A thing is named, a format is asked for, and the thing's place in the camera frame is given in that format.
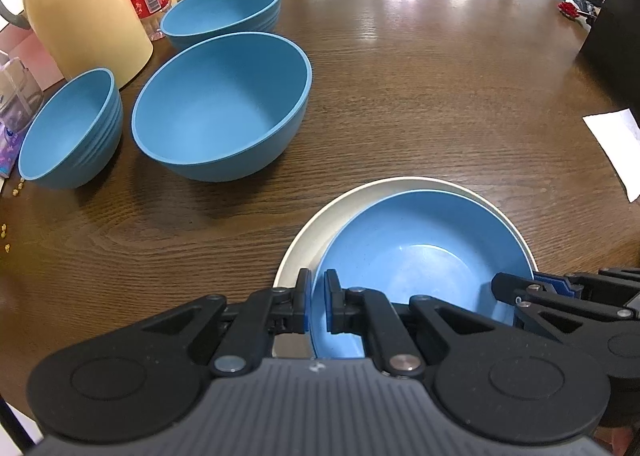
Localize small blue bowl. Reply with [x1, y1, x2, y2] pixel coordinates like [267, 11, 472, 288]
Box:
[18, 67, 124, 189]

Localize purple tissue pack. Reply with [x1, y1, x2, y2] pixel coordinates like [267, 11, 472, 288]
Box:
[0, 121, 26, 177]

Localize scattered yellow corn kernels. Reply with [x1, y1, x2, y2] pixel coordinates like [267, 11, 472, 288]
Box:
[0, 178, 26, 254]

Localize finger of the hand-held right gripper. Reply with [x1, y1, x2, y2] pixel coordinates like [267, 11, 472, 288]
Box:
[534, 267, 640, 322]
[491, 272, 618, 354]

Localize medium blue bowl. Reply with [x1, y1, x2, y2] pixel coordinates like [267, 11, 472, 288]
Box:
[160, 0, 283, 52]

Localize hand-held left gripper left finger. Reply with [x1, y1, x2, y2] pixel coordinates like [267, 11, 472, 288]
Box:
[142, 267, 312, 378]

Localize blue shallow plate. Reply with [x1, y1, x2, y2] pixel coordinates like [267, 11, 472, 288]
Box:
[310, 189, 537, 361]

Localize large blue bowl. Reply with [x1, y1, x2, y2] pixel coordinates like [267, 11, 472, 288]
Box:
[131, 31, 313, 183]

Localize cream round plate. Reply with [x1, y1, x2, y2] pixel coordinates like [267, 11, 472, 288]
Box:
[273, 177, 540, 359]

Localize black box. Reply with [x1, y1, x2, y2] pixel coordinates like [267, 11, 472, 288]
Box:
[579, 0, 640, 109]

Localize small red toy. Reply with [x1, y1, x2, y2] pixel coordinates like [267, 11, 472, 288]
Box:
[558, 1, 596, 19]

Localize yellow thermos jug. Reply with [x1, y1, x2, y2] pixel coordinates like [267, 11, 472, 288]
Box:
[0, 0, 154, 89]

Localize white paper sheet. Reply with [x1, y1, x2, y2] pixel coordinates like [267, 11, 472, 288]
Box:
[582, 107, 640, 203]

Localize pink cardboard box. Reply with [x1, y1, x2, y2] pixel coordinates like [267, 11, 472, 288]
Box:
[0, 28, 68, 92]

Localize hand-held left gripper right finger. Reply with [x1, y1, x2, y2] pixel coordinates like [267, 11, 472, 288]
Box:
[322, 268, 501, 378]

